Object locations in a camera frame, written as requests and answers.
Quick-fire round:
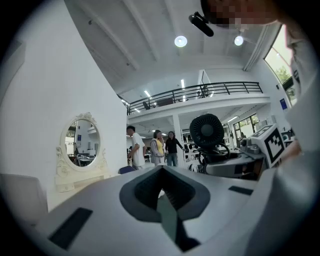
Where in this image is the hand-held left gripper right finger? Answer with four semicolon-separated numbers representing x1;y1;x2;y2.
159;165;259;256

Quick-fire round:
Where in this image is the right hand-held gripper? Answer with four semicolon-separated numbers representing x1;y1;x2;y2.
205;123;287;179

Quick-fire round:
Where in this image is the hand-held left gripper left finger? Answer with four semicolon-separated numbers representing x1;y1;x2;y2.
29;164;181;256

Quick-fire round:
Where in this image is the black hair dryer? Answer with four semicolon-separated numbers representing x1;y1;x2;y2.
188;113;232;174

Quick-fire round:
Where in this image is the person's right forearm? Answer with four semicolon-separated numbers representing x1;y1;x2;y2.
280;139;303;164

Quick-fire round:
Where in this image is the black-framed ground floor window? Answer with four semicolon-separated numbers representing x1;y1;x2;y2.
233;113;259;137

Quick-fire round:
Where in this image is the white ornate vanity mirror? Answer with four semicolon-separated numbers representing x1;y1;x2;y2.
54;111;111;194

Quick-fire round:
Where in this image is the black balcony railing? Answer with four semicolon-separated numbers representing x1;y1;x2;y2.
116;81;264;116

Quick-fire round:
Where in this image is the white rounded box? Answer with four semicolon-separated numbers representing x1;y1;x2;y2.
0;173;49;226

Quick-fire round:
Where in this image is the large slanted window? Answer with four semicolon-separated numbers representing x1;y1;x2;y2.
264;24;299;107

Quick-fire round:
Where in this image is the person's head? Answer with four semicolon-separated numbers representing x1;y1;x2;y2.
199;0;288;29

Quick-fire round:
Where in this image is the black head-worn camera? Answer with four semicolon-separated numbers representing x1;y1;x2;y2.
187;11;215;38

